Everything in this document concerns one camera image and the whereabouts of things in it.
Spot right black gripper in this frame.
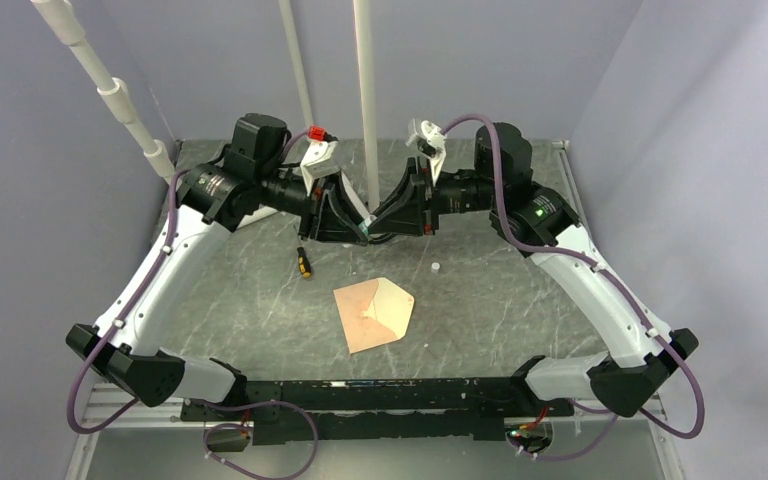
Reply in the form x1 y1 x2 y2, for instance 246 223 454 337
370 154 504 235

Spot yellow black screwdriver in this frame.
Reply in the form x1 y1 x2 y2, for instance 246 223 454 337
296 246 313 279

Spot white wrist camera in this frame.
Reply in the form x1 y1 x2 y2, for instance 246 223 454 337
406 118 447 185
299 126 340 194

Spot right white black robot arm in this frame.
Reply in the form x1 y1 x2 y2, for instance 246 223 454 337
366 120 698 417

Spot white PVC pipe frame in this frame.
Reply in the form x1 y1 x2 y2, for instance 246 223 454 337
31 1 381 209

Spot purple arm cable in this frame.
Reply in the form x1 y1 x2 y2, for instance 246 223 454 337
440 113 707 463
67 129 321 480

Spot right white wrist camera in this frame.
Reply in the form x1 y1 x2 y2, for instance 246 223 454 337
406 118 447 185

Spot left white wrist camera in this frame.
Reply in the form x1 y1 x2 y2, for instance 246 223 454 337
299 126 340 194

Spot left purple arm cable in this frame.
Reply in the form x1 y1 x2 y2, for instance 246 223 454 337
67 129 321 480

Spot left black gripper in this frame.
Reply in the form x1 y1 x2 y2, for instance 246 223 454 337
255 165 369 245

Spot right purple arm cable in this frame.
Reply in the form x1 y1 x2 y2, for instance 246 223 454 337
440 113 707 463

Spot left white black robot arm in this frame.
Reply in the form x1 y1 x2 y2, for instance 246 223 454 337
66 113 369 420

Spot aluminium table frame rail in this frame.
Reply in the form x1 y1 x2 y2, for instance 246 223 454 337
65 140 687 480

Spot green white glue stick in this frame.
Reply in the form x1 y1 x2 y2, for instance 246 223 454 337
359 215 376 236

